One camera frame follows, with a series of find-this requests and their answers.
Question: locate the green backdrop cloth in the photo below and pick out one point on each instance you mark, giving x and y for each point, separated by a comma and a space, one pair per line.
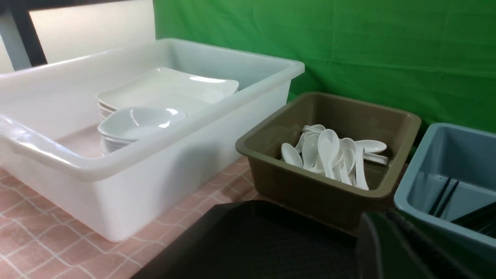
433, 58

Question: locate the black chopsticks in bin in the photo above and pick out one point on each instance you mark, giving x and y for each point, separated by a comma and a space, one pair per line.
465, 205

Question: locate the pink checkered tablecloth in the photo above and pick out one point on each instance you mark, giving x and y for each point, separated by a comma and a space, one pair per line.
41, 241

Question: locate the large white square plate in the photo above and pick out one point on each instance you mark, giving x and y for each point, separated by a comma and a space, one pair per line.
168, 88

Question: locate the stack of white plates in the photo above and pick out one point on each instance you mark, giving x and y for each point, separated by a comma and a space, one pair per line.
105, 110

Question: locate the top stacked small bowl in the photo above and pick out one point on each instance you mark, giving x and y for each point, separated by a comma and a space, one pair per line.
135, 123

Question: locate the large white plastic tub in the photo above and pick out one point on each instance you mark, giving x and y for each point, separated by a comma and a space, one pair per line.
120, 193

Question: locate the olive green plastic bin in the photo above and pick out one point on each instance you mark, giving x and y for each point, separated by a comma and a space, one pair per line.
327, 200

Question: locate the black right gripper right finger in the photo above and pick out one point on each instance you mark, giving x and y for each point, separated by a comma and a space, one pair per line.
444, 257

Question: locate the black serving tray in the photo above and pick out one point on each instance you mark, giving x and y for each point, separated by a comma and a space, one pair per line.
255, 240

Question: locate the pile of white spoons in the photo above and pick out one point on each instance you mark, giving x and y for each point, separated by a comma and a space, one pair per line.
321, 151

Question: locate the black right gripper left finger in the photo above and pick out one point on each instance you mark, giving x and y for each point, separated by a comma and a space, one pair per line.
382, 252

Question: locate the blue plastic bin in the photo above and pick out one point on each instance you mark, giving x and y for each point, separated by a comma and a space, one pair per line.
447, 150

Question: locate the stack of small bowls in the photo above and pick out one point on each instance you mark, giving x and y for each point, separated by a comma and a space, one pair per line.
110, 145

